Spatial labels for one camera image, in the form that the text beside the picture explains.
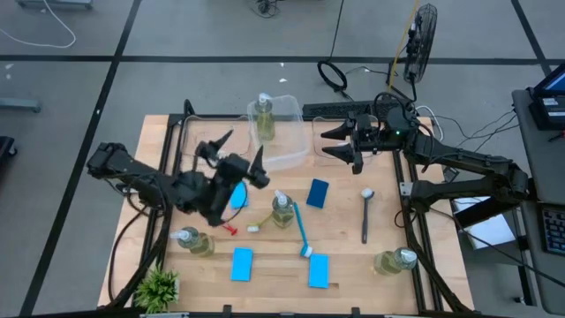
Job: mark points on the black floor fan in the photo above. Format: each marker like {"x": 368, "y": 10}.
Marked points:
{"x": 421, "y": 40}

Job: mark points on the black chair base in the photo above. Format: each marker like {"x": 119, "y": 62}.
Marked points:
{"x": 5, "y": 150}

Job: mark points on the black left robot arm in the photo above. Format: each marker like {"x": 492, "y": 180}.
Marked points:
{"x": 132, "y": 170}

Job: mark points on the grey desk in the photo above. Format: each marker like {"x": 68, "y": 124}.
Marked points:
{"x": 547, "y": 163}

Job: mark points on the grey floor bar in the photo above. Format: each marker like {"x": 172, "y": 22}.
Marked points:
{"x": 17, "y": 105}

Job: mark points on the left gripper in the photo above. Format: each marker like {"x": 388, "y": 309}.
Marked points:
{"x": 231, "y": 170}

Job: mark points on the clear yellow-green soap bottle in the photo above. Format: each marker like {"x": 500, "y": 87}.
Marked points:
{"x": 282, "y": 214}
{"x": 201, "y": 244}
{"x": 265, "y": 123}
{"x": 390, "y": 264}

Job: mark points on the clear deep plastic bin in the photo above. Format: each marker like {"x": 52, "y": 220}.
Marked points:
{"x": 291, "y": 146}

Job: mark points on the clear shallow plastic tray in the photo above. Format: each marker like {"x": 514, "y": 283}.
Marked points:
{"x": 194, "y": 132}
{"x": 375, "y": 159}

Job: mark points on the light blue sponge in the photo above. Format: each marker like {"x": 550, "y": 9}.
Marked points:
{"x": 318, "y": 270}
{"x": 242, "y": 264}
{"x": 240, "y": 199}

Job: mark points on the red dish brush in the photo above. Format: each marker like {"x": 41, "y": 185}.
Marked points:
{"x": 230, "y": 229}

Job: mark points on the green dish brush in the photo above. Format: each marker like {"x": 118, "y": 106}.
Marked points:
{"x": 253, "y": 229}

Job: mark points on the small green potted plant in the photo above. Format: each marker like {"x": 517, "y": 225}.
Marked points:
{"x": 156, "y": 289}

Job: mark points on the black laptop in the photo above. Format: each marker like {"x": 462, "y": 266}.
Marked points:
{"x": 552, "y": 110}

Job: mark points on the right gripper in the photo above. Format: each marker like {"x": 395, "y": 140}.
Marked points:
{"x": 379, "y": 140}

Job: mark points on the black keyboard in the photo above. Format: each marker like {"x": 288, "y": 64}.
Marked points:
{"x": 555, "y": 229}

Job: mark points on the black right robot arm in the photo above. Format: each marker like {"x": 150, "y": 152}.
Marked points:
{"x": 463, "y": 161}

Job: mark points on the black diagonal desk bar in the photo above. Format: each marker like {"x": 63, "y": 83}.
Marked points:
{"x": 476, "y": 216}

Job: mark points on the black aluminium table frame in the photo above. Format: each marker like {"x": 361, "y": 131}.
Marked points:
{"x": 173, "y": 118}

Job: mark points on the dark blue sponge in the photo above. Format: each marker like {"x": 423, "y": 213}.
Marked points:
{"x": 318, "y": 193}

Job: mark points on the blue dish brush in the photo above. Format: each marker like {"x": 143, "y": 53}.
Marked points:
{"x": 301, "y": 227}

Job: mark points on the dark grey dish brush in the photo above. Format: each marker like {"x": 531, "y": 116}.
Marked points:
{"x": 365, "y": 225}

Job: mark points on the grey cart base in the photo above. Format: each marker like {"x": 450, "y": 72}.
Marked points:
{"x": 53, "y": 3}

